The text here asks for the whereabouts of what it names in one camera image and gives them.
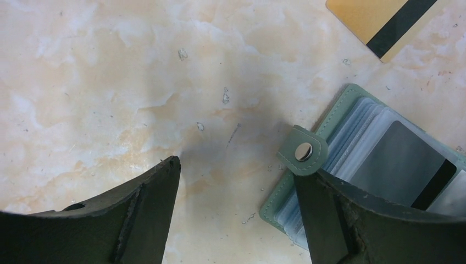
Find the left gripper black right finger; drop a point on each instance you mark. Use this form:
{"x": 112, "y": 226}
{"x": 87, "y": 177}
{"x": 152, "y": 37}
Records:
{"x": 344, "y": 224}

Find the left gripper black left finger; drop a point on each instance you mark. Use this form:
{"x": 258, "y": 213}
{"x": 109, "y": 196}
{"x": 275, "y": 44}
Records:
{"x": 126, "y": 224}

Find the green card holder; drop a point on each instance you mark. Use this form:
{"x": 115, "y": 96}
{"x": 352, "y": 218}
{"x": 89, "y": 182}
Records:
{"x": 341, "y": 143}

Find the grey card in holder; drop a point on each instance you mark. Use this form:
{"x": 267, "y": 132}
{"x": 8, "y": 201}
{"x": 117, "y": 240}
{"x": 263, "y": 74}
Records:
{"x": 404, "y": 169}

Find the gold card on table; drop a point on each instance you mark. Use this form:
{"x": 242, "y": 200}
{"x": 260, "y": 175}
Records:
{"x": 384, "y": 26}

